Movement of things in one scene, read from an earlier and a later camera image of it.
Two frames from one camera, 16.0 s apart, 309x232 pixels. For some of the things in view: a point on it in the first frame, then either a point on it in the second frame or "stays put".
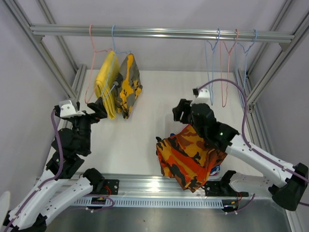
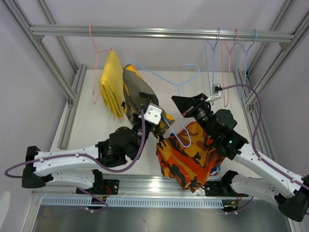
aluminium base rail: (157, 187) stays put
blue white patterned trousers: (215, 170) stays put
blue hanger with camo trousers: (129, 85) to (178, 85)
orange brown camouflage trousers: (184, 157) stays put
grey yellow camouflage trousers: (128, 86) to (140, 97)
